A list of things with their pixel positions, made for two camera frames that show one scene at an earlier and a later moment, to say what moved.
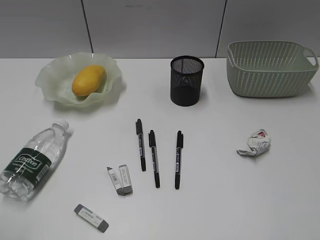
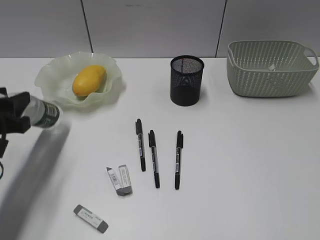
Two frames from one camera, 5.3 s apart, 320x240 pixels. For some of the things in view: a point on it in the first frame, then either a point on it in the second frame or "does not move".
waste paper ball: x=259 y=143 to x=272 y=68
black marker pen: x=139 y=129 does not move
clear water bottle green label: x=26 y=169 to x=50 y=116
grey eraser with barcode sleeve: x=120 y=191 does not move
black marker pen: x=179 y=142 does not move
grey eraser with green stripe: x=91 y=217 does not move
